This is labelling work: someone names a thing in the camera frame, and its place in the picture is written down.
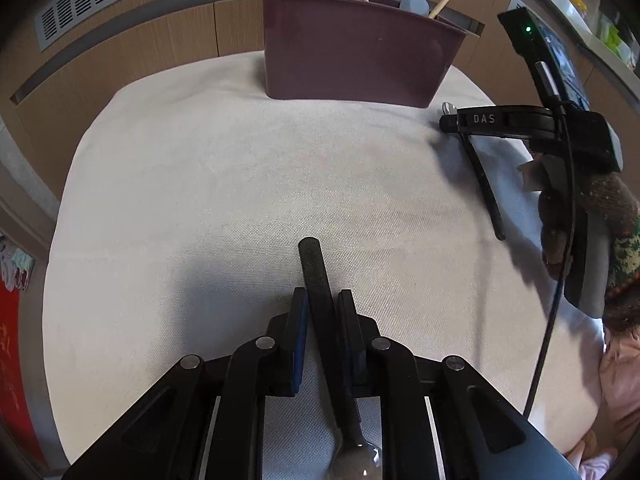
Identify black-handled metal spoon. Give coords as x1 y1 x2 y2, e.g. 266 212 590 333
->
441 101 507 241
298 237 383 480

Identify black cable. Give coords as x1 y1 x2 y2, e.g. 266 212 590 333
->
522 60 576 418

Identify maroon plastic utensil holder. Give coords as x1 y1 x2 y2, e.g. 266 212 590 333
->
262 0 478 109

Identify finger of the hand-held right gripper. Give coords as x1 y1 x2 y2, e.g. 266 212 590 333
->
439 109 464 134

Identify green packet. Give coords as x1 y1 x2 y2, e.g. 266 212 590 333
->
597 10 636 68

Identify pile of slippers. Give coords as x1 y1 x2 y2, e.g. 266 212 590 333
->
0 235 37 292

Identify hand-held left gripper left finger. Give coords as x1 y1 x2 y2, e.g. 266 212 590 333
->
62 287 307 480

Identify red floor mat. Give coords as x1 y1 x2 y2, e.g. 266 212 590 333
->
0 285 48 466

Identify long grey vent grille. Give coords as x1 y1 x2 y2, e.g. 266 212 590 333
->
34 0 432 53

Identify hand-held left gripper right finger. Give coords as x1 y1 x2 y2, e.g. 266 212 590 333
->
337 289 581 480

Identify white table cloth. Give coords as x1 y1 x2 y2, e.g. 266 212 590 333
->
42 52 608 480

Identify person's right hand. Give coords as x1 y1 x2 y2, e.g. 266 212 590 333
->
540 172 640 333

